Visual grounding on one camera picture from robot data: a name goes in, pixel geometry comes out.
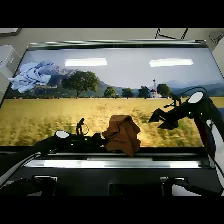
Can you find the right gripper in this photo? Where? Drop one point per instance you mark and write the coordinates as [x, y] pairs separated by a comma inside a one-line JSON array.
[[166, 117]]

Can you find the brown garment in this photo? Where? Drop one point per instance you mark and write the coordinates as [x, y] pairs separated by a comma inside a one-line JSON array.
[[121, 135]]

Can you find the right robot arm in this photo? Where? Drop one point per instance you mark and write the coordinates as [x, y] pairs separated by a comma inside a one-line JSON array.
[[203, 113]]

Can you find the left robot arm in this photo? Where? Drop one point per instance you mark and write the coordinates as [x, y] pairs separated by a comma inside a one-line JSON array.
[[50, 143]]

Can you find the blue and white garment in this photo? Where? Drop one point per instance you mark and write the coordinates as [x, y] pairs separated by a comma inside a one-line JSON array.
[[31, 76]]

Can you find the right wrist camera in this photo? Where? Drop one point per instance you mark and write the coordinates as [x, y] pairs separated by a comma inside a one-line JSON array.
[[175, 99]]

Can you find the silver frame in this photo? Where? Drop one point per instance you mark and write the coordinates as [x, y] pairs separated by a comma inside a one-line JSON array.
[[100, 163]]

